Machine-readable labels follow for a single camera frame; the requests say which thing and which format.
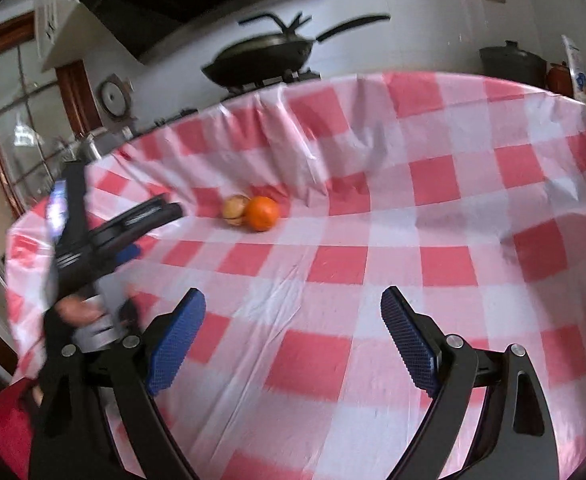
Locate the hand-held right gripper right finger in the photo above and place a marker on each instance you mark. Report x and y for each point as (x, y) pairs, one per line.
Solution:
(413, 340)

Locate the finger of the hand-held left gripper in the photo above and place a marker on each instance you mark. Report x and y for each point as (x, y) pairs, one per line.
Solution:
(125, 255)
(143, 220)

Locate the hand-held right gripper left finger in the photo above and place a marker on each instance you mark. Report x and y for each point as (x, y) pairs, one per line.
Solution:
(178, 340)

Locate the striped yellow pepino melon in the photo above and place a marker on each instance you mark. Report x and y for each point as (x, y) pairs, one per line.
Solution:
(234, 210)

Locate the orange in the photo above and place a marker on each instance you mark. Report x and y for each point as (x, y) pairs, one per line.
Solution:
(263, 213)

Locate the person's left hand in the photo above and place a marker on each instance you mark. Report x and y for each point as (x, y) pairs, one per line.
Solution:
(73, 312)

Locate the red white checkered tablecloth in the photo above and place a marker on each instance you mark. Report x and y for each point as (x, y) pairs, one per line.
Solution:
(373, 260)

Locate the metal kettle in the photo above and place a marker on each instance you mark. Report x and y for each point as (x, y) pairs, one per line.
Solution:
(88, 147)

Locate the round dial gauge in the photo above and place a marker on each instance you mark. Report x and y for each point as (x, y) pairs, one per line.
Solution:
(113, 97)

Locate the red cloth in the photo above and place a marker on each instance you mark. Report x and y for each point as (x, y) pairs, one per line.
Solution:
(5, 425)

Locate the black wok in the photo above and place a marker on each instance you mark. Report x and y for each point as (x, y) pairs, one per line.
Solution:
(268, 55)

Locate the dark lidded pot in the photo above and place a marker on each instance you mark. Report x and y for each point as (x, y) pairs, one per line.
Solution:
(513, 62)

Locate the red kettle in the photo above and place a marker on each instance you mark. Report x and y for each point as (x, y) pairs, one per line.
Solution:
(559, 79)

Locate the white printed package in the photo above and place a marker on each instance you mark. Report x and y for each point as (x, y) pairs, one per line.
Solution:
(576, 70)

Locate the brown wooden door frame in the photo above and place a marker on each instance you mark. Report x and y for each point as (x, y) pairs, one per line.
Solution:
(78, 100)

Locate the white wall cabinet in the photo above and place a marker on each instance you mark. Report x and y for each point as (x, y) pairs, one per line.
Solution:
(53, 15)

